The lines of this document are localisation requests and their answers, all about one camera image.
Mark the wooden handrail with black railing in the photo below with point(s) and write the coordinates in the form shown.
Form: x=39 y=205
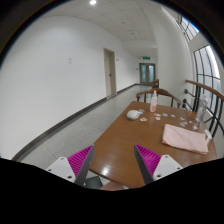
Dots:
x=208 y=103

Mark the white spray bottle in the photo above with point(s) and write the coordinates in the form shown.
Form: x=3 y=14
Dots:
x=153 y=103

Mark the beige wall door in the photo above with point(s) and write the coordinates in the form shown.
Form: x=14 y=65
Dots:
x=110 y=73

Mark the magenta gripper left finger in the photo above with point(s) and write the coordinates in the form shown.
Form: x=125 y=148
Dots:
x=75 y=167

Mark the clear plastic water bottle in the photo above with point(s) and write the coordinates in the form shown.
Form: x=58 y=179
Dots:
x=203 y=102

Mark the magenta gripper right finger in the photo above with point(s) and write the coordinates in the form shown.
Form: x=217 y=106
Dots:
x=153 y=166

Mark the green exit sign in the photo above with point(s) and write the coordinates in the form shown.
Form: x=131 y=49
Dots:
x=146 y=58

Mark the glass double door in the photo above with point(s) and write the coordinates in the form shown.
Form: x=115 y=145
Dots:
x=147 y=73

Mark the wooden chair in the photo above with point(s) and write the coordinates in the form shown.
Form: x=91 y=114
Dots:
x=159 y=91
x=155 y=83

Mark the far wooden chair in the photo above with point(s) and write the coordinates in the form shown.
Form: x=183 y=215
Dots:
x=155 y=83

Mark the pink folded towel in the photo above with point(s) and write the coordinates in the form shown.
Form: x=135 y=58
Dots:
x=184 y=139

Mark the small pink sticker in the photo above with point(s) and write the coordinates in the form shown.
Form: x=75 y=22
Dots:
x=143 y=119

